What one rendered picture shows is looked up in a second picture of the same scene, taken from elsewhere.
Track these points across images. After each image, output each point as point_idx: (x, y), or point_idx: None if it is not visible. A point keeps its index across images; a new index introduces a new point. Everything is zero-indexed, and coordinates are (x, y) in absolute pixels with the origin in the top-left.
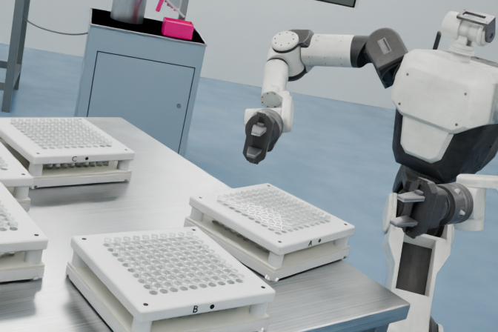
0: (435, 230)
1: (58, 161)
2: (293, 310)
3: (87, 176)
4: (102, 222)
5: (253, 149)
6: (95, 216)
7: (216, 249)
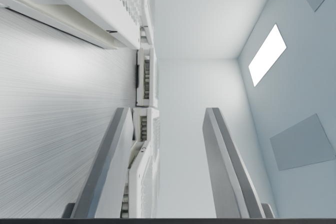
0: None
1: (144, 144)
2: None
3: None
4: (124, 84)
5: (117, 190)
6: (124, 95)
7: None
